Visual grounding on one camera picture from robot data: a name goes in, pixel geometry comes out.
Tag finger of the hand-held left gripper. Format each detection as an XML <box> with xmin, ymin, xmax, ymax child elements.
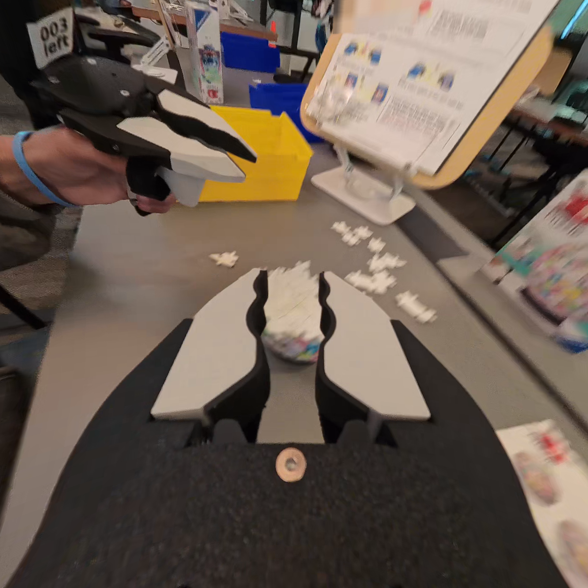
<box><xmin>157</xmin><ymin>88</ymin><xmax>259</xmax><ymax>163</ymax></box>
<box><xmin>116</xmin><ymin>116</ymin><xmax>247</xmax><ymax>181</ymax></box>

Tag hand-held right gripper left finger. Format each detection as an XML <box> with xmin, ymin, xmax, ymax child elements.
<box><xmin>150</xmin><ymin>269</ymin><xmax>272</xmax><ymax>444</ymax></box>

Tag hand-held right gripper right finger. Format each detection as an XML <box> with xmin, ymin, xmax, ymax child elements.
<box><xmin>315</xmin><ymin>270</ymin><xmax>432</xmax><ymax>444</ymax></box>

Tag white puzzle pieces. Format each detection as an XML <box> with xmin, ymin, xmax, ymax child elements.
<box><xmin>209</xmin><ymin>220</ymin><xmax>438</xmax><ymax>324</ymax></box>

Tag partly built white puzzle ball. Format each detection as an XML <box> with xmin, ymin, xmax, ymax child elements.
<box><xmin>261</xmin><ymin>266</ymin><xmax>324</xmax><ymax>364</ymax></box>

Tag person's left forearm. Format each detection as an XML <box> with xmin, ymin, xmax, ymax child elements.
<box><xmin>0</xmin><ymin>133</ymin><xmax>60</xmax><ymax>207</ymax></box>

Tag colourful puzzle box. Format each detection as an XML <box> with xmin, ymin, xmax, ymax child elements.
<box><xmin>482</xmin><ymin>170</ymin><xmax>588</xmax><ymax>354</ymax></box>

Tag person's left hand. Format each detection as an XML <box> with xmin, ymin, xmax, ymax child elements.
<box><xmin>30</xmin><ymin>129</ymin><xmax>178</xmax><ymax>216</ymax></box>

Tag tall printed carton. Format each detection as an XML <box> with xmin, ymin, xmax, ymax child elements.
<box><xmin>186</xmin><ymin>2</ymin><xmax>225</xmax><ymax>105</ymax></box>

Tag yellow plastic bin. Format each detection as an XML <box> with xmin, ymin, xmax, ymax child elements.
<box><xmin>198</xmin><ymin>105</ymin><xmax>314</xmax><ymax>203</ymax></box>

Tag blue plastic bin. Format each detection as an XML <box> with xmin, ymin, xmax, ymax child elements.
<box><xmin>220</xmin><ymin>31</ymin><xmax>281</xmax><ymax>74</ymax></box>
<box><xmin>249</xmin><ymin>82</ymin><xmax>324</xmax><ymax>144</ymax></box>

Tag brown background table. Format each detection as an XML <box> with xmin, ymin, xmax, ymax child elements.
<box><xmin>133</xmin><ymin>5</ymin><xmax>278</xmax><ymax>42</ymax></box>

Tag blue wristband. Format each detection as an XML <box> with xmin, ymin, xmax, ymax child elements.
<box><xmin>12</xmin><ymin>131</ymin><xmax>79</xmax><ymax>208</ymax></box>

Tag instruction sheet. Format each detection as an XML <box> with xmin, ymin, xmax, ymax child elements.
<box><xmin>305</xmin><ymin>0</ymin><xmax>559</xmax><ymax>175</ymax></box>

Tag printed paper sheet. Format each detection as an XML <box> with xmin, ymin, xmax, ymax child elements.
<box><xmin>496</xmin><ymin>419</ymin><xmax>588</xmax><ymax>588</ymax></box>

